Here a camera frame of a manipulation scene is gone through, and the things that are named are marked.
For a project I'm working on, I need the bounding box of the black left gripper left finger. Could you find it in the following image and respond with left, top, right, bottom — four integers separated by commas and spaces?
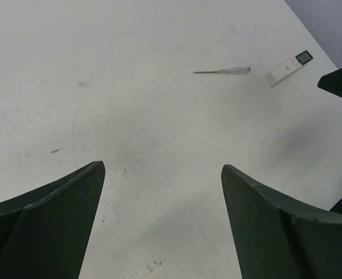
0, 161, 105, 278

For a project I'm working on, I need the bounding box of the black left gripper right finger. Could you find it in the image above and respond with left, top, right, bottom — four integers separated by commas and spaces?
221, 165, 342, 278

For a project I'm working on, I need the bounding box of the white remote control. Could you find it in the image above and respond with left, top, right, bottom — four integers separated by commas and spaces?
263, 50, 314, 88

